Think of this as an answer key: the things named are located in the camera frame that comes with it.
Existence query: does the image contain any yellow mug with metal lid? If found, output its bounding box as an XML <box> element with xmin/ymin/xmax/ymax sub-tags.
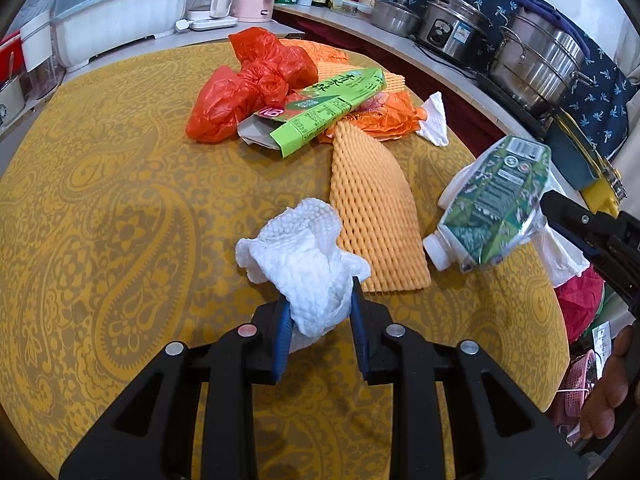
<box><xmin>582</xmin><ymin>160</ymin><xmax>628</xmax><ymax>216</ymax></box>

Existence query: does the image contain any stainless steel rice cooker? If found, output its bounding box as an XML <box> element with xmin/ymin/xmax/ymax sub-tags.
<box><xmin>410</xmin><ymin>0</ymin><xmax>493</xmax><ymax>63</ymax></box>

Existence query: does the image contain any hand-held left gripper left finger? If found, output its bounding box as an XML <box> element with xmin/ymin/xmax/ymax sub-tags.
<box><xmin>59</xmin><ymin>296</ymin><xmax>301</xmax><ymax>480</ymax></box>

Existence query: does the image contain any green plastic bag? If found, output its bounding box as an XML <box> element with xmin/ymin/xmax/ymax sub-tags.
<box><xmin>597</xmin><ymin>285</ymin><xmax>617</xmax><ymax>322</ymax></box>

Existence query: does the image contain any stainless steel steamer pot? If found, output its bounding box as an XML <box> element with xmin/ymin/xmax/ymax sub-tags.
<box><xmin>487</xmin><ymin>0</ymin><xmax>598</xmax><ymax>118</ymax></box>

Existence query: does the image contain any large orange foam fruit net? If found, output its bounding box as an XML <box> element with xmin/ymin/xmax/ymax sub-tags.
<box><xmin>328</xmin><ymin>120</ymin><xmax>432</xmax><ymax>294</ymax></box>

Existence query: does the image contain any white dish rack with cover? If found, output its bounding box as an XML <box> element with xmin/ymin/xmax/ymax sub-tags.
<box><xmin>50</xmin><ymin>0</ymin><xmax>193</xmax><ymax>73</ymax></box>

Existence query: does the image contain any stack of yellow bowls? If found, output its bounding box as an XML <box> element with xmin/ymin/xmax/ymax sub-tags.
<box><xmin>545</xmin><ymin>110</ymin><xmax>607</xmax><ymax>191</ymax></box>

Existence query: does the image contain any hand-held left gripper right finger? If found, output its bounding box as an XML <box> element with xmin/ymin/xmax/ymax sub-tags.
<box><xmin>350</xmin><ymin>276</ymin><xmax>586</xmax><ymax>480</ymax></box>

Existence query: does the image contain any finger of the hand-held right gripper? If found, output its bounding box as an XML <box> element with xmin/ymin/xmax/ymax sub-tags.
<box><xmin>540</xmin><ymin>189</ymin><xmax>640</xmax><ymax>262</ymax></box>
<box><xmin>590</xmin><ymin>252</ymin><xmax>640</xmax><ymax>318</ymax></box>

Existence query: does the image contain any yellow paisley tablecloth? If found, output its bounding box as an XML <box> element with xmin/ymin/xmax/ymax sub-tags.
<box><xmin>0</xmin><ymin>40</ymin><xmax>573</xmax><ymax>480</ymax></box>

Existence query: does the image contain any white-lidded clear container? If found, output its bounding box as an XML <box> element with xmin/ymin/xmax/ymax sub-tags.
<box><xmin>20</xmin><ymin>10</ymin><xmax>67</xmax><ymax>98</ymax></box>

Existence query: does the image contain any crumpled orange plastic bag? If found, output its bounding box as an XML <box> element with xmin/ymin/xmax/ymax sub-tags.
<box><xmin>277</xmin><ymin>37</ymin><xmax>351</xmax><ymax>66</ymax></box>

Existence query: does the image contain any clear food container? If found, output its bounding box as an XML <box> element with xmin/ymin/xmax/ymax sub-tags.
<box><xmin>330</xmin><ymin>0</ymin><xmax>375</xmax><ymax>15</ymax></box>

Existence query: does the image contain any white paper towel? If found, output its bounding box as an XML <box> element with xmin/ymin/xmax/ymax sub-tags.
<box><xmin>235</xmin><ymin>197</ymin><xmax>372</xmax><ymax>351</ymax></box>

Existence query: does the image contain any beige curtain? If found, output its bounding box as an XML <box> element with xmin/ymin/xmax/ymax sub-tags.
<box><xmin>614</xmin><ymin>60</ymin><xmax>640</xmax><ymax>186</ymax></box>

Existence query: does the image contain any orange printed plastic bag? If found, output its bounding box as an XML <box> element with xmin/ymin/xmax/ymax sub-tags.
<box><xmin>317</xmin><ymin>91</ymin><xmax>427</xmax><ymax>143</ymax></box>

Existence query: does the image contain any red plastic bag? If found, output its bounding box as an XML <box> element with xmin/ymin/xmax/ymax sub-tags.
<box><xmin>185</xmin><ymin>27</ymin><xmax>321</xmax><ymax>145</ymax></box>

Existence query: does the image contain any green drink pouch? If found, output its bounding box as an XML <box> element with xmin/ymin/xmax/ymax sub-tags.
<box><xmin>422</xmin><ymin>135</ymin><xmax>553</xmax><ymax>272</ymax></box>

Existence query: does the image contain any small stainless steel pot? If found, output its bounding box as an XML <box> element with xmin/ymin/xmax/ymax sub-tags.
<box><xmin>370</xmin><ymin>0</ymin><xmax>423</xmax><ymax>38</ymax></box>

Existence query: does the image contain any purple cloth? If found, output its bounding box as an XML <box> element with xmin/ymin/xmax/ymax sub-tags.
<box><xmin>515</xmin><ymin>0</ymin><xmax>593</xmax><ymax>55</ymax></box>

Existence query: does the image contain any pink plastic basket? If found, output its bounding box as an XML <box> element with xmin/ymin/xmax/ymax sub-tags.
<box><xmin>562</xmin><ymin>350</ymin><xmax>598</xmax><ymax>427</ymax></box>

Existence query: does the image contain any white tissue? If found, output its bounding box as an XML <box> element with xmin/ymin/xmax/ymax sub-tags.
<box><xmin>414</xmin><ymin>91</ymin><xmax>451</xmax><ymax>148</ymax></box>

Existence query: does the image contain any red cloth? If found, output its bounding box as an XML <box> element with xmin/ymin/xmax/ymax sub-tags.
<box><xmin>555</xmin><ymin>265</ymin><xmax>607</xmax><ymax>346</ymax></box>

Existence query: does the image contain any green cardboard box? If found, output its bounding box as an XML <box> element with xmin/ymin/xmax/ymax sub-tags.
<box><xmin>237</xmin><ymin>66</ymin><xmax>387</xmax><ymax>158</ymax></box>

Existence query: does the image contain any person's right hand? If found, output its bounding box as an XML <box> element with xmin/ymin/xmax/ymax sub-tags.
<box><xmin>580</xmin><ymin>325</ymin><xmax>640</xmax><ymax>441</ymax></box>

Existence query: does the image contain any black induction cooker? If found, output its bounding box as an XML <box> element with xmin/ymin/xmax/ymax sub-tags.
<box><xmin>472</xmin><ymin>70</ymin><xmax>556</xmax><ymax>122</ymax></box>

